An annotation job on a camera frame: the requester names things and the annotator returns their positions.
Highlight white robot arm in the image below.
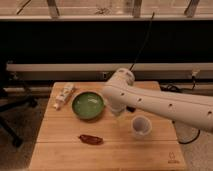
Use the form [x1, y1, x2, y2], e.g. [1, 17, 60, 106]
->
[101, 68, 213, 133]

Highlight green ceramic bowl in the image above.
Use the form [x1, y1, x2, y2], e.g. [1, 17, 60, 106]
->
[72, 92, 104, 120]

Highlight black smartphone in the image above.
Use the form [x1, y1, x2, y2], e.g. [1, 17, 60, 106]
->
[126, 106, 136, 113]

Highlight white paper cup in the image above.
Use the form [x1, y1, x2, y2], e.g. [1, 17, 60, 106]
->
[131, 115, 152, 140]

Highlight black office chair base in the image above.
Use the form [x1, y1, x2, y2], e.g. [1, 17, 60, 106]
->
[0, 71, 38, 148]

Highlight black floor cables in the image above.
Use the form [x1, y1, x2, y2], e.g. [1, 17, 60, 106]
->
[160, 83, 202, 145]

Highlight white baseboard heater rail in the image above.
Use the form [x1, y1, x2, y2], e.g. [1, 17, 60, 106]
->
[6, 63, 213, 81]

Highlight black hanging cable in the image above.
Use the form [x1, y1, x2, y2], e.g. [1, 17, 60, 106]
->
[129, 11, 156, 72]

